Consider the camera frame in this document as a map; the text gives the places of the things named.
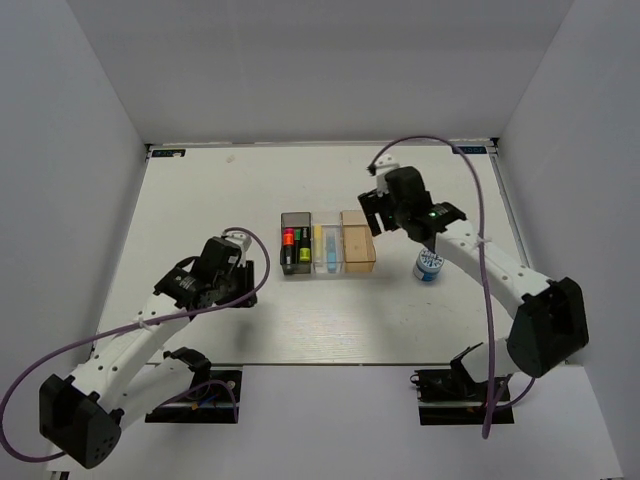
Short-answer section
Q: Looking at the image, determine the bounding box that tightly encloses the green cap black highlighter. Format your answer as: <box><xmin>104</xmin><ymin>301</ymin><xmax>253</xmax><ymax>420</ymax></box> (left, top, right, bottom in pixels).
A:
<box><xmin>294</xmin><ymin>228</ymin><xmax>301</xmax><ymax>262</ymax></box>

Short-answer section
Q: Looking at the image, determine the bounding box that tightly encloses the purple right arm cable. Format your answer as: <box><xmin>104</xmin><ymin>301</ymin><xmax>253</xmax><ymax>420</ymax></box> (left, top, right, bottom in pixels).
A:
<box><xmin>370</xmin><ymin>135</ymin><xmax>537</xmax><ymax>439</ymax></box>

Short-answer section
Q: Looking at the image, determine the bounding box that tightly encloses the yellow translucent glue stick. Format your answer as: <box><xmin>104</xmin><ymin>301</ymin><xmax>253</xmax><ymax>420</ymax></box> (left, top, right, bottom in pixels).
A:
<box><xmin>313</xmin><ymin>224</ymin><xmax>323</xmax><ymax>264</ymax></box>

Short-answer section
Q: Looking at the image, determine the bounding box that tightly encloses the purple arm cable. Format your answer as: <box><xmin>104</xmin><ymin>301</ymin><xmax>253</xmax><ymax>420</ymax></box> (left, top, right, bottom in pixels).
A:
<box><xmin>370</xmin><ymin>135</ymin><xmax>537</xmax><ymax>439</ymax></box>
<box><xmin>0</xmin><ymin>226</ymin><xmax>272</xmax><ymax>460</ymax></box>

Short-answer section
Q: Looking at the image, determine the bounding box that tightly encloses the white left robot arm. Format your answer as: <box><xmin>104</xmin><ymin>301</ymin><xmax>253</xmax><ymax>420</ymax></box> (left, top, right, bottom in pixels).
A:
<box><xmin>39</xmin><ymin>229</ymin><xmax>257</xmax><ymax>469</ymax></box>

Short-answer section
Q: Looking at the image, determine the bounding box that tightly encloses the yellow cap black highlighter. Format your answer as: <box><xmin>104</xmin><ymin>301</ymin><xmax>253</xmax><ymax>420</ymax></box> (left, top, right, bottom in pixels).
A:
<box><xmin>298</xmin><ymin>227</ymin><xmax>311</xmax><ymax>263</ymax></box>

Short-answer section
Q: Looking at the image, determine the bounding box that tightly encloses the blue white tape roll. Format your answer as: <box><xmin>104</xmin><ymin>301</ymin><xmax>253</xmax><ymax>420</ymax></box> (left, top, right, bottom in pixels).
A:
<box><xmin>413</xmin><ymin>248</ymin><xmax>444</xmax><ymax>282</ymax></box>

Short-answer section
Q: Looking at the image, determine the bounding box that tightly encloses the dark grey plastic container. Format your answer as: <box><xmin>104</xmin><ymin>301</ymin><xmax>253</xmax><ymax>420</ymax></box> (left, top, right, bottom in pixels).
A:
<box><xmin>280</xmin><ymin>212</ymin><xmax>312</xmax><ymax>276</ymax></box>

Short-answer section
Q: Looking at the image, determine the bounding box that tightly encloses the right blue corner label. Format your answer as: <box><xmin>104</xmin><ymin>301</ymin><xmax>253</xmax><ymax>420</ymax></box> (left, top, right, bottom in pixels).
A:
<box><xmin>452</xmin><ymin>145</ymin><xmax>487</xmax><ymax>155</ymax></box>

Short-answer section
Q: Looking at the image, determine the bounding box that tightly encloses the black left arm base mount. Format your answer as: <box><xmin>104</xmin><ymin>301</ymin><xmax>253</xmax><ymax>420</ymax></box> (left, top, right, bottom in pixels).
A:
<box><xmin>144</xmin><ymin>368</ymin><xmax>243</xmax><ymax>425</ymax></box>

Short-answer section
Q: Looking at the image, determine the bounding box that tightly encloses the orange translucent plastic container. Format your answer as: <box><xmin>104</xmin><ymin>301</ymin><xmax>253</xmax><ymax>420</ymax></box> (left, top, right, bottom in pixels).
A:
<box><xmin>340</xmin><ymin>210</ymin><xmax>376</xmax><ymax>273</ymax></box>

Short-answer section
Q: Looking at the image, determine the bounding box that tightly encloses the blue corner label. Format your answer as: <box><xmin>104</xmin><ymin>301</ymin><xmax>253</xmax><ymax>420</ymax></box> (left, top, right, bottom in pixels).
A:
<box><xmin>151</xmin><ymin>149</ymin><xmax>186</xmax><ymax>158</ymax></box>
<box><xmin>452</xmin><ymin>145</ymin><xmax>487</xmax><ymax>155</ymax></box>

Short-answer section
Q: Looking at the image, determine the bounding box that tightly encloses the blue translucent glue stick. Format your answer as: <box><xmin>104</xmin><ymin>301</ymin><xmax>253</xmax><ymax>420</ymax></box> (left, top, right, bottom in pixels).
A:
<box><xmin>326</xmin><ymin>229</ymin><xmax>338</xmax><ymax>273</ymax></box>

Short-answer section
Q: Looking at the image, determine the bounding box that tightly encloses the orange cap black highlighter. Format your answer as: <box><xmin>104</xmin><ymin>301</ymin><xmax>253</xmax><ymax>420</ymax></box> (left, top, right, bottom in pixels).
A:
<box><xmin>282</xmin><ymin>236</ymin><xmax>295</xmax><ymax>266</ymax></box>

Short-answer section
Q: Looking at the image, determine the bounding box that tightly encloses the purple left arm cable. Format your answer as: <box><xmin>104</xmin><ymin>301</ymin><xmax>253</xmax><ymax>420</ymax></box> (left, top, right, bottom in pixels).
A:
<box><xmin>0</xmin><ymin>226</ymin><xmax>272</xmax><ymax>460</ymax></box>

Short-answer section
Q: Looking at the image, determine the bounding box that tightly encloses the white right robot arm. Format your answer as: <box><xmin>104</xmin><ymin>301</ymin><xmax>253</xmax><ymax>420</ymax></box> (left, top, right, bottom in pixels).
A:
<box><xmin>358</xmin><ymin>165</ymin><xmax>589</xmax><ymax>399</ymax></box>

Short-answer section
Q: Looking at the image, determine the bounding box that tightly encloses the left blue corner label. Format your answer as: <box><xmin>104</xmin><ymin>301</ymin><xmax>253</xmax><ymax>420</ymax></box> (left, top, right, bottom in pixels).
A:
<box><xmin>151</xmin><ymin>149</ymin><xmax>186</xmax><ymax>158</ymax></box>

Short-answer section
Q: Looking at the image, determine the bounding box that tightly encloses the clear plastic container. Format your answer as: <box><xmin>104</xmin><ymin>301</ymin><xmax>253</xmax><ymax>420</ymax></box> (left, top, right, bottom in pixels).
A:
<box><xmin>311</xmin><ymin>211</ymin><xmax>344</xmax><ymax>276</ymax></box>

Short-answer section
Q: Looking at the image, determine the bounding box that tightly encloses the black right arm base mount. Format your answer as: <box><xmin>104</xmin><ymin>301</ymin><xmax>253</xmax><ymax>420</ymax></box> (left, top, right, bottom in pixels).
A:
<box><xmin>410</xmin><ymin>340</ymin><xmax>519</xmax><ymax>426</ymax></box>

